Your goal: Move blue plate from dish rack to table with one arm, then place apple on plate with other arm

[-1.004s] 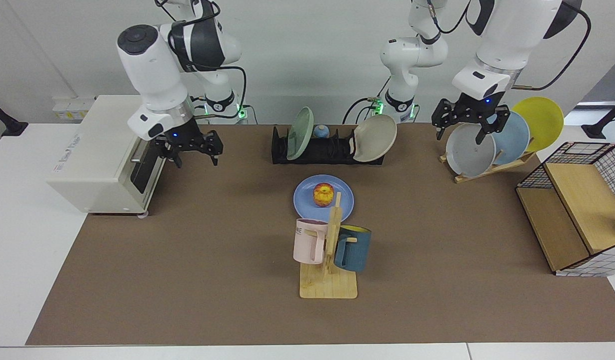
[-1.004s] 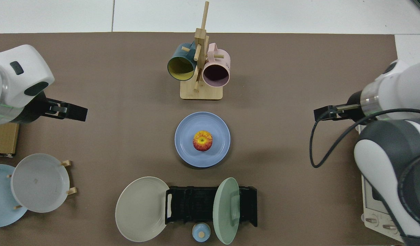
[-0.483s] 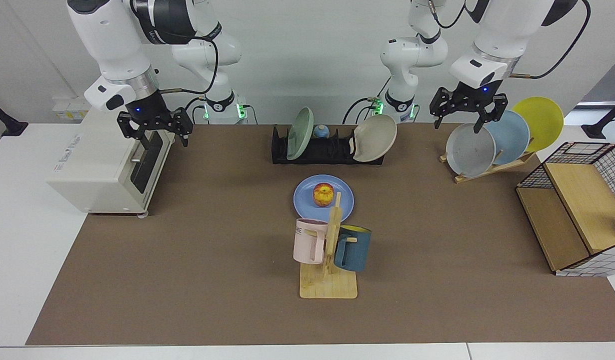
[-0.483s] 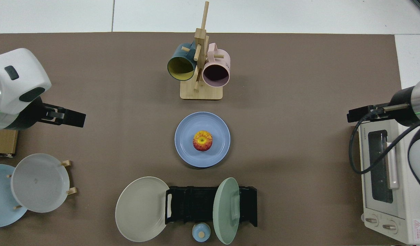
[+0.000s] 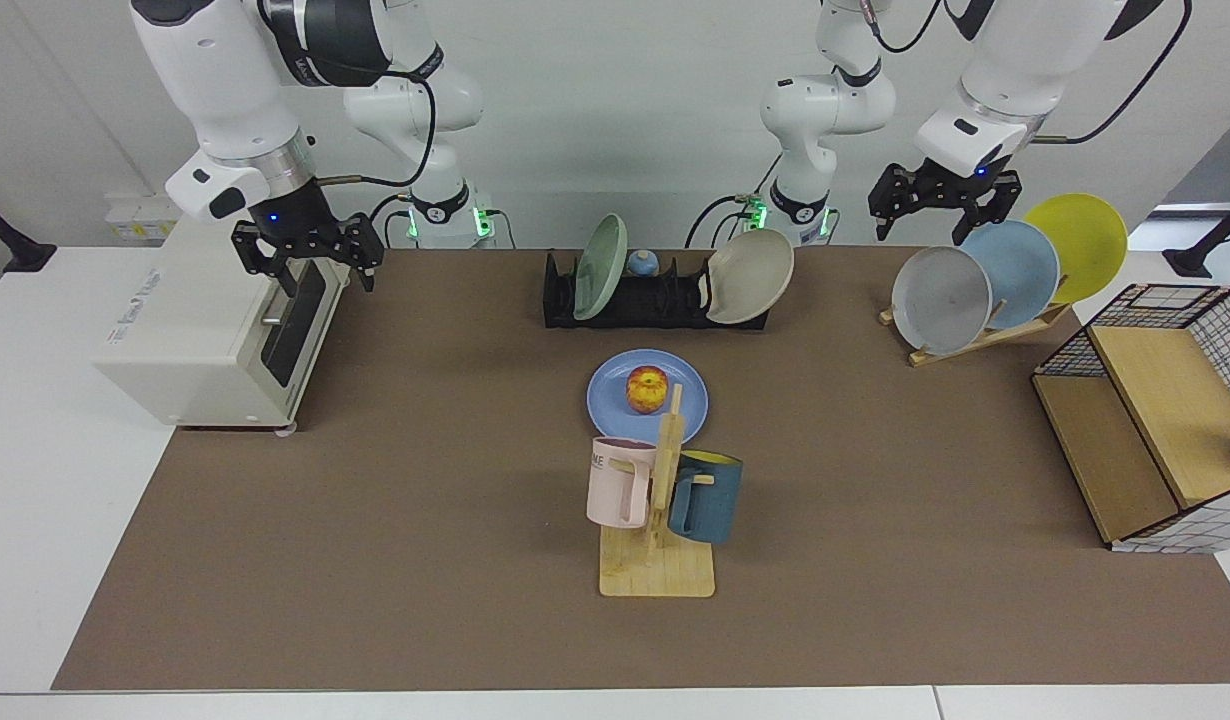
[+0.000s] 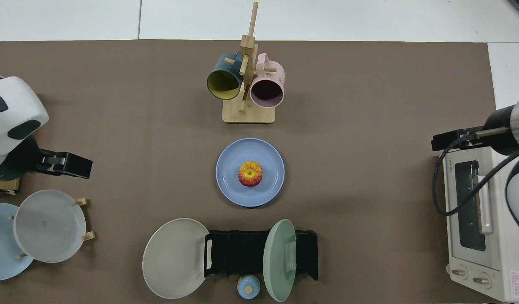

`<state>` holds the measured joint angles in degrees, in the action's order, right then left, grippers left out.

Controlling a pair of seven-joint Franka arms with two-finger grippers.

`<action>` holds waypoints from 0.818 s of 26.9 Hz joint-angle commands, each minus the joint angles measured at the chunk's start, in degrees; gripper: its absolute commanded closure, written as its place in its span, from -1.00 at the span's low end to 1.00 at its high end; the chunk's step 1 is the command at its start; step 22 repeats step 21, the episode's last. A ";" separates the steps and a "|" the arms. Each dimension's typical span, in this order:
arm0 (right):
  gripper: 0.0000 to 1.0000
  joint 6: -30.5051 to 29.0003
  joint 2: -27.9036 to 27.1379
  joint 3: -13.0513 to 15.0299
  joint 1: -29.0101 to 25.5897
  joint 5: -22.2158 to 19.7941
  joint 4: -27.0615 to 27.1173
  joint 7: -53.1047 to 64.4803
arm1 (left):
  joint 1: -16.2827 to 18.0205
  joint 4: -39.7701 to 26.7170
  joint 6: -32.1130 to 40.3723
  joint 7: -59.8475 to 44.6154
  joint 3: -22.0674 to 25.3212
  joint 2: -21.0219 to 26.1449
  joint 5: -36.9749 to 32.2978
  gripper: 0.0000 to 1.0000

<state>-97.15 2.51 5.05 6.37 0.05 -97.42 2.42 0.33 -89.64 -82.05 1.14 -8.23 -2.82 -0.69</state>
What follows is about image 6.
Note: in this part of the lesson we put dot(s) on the red yellow apple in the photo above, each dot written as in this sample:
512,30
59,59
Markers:
250,174

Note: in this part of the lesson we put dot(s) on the pale grey plate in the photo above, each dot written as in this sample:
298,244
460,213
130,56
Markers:
48,226

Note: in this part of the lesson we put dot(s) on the wooden peg plate rack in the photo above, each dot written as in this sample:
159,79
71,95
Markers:
89,236

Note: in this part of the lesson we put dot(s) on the light blue plate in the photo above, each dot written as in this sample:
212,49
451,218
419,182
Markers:
2,245

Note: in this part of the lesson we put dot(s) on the beige plate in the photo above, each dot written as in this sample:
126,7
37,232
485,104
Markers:
173,259

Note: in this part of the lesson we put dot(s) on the black dish rack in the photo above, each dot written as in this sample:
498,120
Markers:
238,253

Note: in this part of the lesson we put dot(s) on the green plate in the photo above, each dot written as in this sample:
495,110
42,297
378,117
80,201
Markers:
278,261

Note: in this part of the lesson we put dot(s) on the brown table cloth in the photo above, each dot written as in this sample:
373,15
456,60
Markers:
348,211

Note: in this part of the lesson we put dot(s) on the pale toaster oven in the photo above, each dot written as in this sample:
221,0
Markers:
502,253

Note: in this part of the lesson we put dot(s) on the dark teal cup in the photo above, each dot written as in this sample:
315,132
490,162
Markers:
220,67

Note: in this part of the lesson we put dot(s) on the wooden cup stand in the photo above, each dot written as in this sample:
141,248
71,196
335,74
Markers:
249,114

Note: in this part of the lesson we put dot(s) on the pink cup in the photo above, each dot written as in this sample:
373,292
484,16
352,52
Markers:
276,74

